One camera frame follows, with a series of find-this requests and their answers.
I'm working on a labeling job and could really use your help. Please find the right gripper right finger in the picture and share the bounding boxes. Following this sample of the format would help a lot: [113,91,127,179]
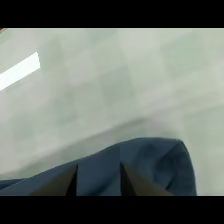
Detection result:
[122,163,175,197]

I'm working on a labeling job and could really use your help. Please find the blue garment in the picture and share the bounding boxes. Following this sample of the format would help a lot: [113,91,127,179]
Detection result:
[0,137,198,197]

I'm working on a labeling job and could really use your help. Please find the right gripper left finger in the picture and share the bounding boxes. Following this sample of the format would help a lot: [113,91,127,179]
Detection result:
[29,163,79,197]

